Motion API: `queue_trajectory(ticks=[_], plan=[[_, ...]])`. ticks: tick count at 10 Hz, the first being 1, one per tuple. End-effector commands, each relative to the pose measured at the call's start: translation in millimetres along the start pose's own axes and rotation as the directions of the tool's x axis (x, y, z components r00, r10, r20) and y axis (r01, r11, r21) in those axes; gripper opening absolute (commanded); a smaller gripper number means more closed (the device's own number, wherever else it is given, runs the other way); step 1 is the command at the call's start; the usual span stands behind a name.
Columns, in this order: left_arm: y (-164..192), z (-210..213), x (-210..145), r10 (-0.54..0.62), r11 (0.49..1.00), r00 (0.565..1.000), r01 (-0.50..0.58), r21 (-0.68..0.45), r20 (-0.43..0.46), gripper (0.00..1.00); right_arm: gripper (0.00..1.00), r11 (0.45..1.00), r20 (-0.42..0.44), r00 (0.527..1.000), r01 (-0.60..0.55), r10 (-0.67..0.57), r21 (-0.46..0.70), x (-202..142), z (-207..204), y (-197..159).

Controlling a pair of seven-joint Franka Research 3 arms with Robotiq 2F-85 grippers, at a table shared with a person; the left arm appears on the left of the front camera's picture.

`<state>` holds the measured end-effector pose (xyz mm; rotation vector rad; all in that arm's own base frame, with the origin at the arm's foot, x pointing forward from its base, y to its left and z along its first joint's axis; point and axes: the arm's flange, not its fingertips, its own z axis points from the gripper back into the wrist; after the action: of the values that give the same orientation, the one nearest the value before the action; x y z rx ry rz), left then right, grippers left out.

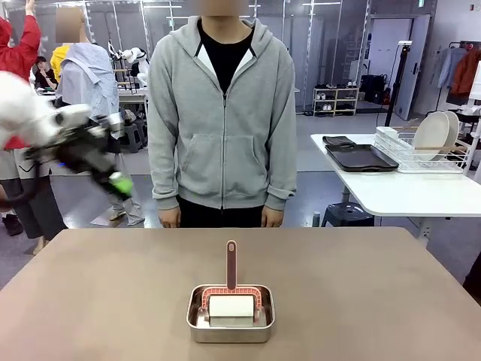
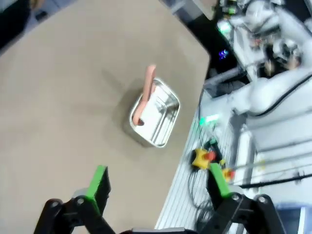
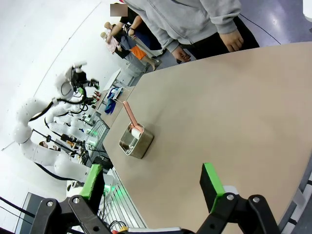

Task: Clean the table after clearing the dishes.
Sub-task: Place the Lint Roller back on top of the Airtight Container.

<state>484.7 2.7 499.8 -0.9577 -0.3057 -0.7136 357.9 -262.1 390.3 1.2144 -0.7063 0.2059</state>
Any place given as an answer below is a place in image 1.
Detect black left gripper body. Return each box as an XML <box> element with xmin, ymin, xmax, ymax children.
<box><xmin>24</xmin><ymin>118</ymin><xmax>125</xmax><ymax>185</ymax></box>

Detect person's left forearm grey sleeve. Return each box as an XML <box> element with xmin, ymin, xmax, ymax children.
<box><xmin>265</xmin><ymin>123</ymin><xmax>298</xmax><ymax>210</ymax></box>

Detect person's right forearm grey sleeve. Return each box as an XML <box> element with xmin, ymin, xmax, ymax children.
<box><xmin>148</xmin><ymin>123</ymin><xmax>182</xmax><ymax>211</ymax></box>

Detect person's right hand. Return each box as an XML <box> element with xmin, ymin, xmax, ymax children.
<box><xmin>159</xmin><ymin>208</ymin><xmax>182</xmax><ymax>229</ymax></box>

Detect person's left hand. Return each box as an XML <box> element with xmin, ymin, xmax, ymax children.
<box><xmin>261</xmin><ymin>206</ymin><xmax>283</xmax><ymax>228</ymax></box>

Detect grey plastic stool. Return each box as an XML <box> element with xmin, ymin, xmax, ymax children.
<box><xmin>122</xmin><ymin>122</ymin><xmax>148</xmax><ymax>153</ymax></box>

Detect person in light blue shirt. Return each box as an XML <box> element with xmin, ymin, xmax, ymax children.
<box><xmin>56</xmin><ymin>7</ymin><xmax>147</xmax><ymax>227</ymax></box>

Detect background work table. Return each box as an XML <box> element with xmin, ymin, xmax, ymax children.
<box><xmin>118</xmin><ymin>86</ymin><xmax>151</xmax><ymax>114</ymax></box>

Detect seated person in black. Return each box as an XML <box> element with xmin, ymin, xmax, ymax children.
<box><xmin>33</xmin><ymin>56</ymin><xmax>60</xmax><ymax>91</ymax></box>

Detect person in yellow top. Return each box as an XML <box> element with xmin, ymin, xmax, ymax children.
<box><xmin>50</xmin><ymin>44</ymin><xmax>71</xmax><ymax>83</ymax></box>

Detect person in grey hoodie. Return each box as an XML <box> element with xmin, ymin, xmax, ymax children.
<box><xmin>147</xmin><ymin>0</ymin><xmax>298</xmax><ymax>229</ymax></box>

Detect person in red jacket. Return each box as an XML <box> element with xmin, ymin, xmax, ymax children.
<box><xmin>0</xmin><ymin>0</ymin><xmax>68</xmax><ymax>256</ymax></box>

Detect pink lint roller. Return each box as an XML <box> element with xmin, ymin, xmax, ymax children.
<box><xmin>201</xmin><ymin>239</ymin><xmax>263</xmax><ymax>326</ymax></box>

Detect rectangular steel tray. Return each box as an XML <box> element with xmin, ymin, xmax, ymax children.
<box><xmin>186</xmin><ymin>284</ymin><xmax>277</xmax><ymax>344</ymax></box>

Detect dark metal stool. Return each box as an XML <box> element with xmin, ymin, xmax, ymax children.
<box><xmin>322</xmin><ymin>202</ymin><xmax>376</xmax><ymax>228</ymax></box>

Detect white shoe rack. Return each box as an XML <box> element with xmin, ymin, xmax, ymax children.
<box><xmin>312</xmin><ymin>86</ymin><xmax>360</xmax><ymax>117</ymax></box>

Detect black bags pile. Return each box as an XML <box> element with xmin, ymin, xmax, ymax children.
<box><xmin>359</xmin><ymin>74</ymin><xmax>390</xmax><ymax>105</ymax></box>

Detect white side table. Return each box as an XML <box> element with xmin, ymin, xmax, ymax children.
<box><xmin>310</xmin><ymin>133</ymin><xmax>481</xmax><ymax>241</ymax></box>

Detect white door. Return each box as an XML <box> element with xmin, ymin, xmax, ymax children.
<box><xmin>366</xmin><ymin>14</ymin><xmax>431</xmax><ymax>121</ymax></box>

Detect black tripod stand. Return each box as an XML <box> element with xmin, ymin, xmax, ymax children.
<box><xmin>383</xmin><ymin>40</ymin><xmax>413</xmax><ymax>127</ymax></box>

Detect hanging light blue shirt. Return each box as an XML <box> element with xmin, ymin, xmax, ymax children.
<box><xmin>431</xmin><ymin>47</ymin><xmax>465</xmax><ymax>90</ymax></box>

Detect black clothes rack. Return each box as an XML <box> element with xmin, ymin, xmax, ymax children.
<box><xmin>424</xmin><ymin>40</ymin><xmax>481</xmax><ymax>123</ymax></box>

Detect hanging orange jacket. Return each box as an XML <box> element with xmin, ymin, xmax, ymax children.
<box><xmin>449</xmin><ymin>48</ymin><xmax>481</xmax><ymax>97</ymax></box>

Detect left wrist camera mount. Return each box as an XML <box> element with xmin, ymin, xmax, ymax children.
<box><xmin>52</xmin><ymin>103</ymin><xmax>92</xmax><ymax>127</ymax></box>

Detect white wire dish rack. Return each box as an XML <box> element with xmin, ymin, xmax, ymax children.
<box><xmin>374</xmin><ymin>126</ymin><xmax>475</xmax><ymax>174</ymax></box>

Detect black right arm cable sleeve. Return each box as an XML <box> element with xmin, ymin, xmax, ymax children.
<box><xmin>463</xmin><ymin>250</ymin><xmax>481</xmax><ymax>299</ymax></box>

